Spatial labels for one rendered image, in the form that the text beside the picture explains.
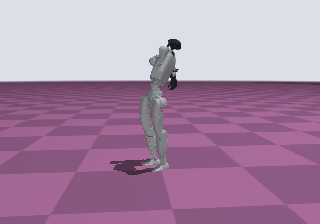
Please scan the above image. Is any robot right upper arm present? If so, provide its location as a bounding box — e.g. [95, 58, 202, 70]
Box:
[149, 57, 156, 66]

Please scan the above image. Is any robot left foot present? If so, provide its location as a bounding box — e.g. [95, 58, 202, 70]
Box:
[151, 162, 170, 172]

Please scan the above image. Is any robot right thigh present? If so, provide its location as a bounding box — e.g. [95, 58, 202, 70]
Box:
[139, 95, 155, 136]

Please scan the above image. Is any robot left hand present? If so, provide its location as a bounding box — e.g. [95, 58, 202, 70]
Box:
[168, 74, 178, 90]

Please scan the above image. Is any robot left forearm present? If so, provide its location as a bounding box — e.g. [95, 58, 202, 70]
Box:
[172, 53, 177, 77]

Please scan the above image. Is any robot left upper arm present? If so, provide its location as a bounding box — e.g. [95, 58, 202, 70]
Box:
[159, 46, 172, 57]

